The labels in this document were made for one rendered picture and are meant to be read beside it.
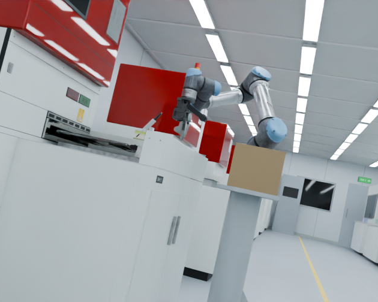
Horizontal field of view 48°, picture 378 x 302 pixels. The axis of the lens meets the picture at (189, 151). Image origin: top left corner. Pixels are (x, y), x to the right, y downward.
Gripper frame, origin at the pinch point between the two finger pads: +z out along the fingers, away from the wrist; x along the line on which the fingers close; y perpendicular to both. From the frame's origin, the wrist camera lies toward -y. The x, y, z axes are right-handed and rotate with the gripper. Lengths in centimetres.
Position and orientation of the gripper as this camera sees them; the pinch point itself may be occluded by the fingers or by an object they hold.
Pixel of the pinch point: (183, 138)
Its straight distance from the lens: 212.0
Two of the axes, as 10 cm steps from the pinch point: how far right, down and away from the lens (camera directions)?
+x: -2.3, -1.4, -9.6
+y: -9.5, -1.9, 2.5
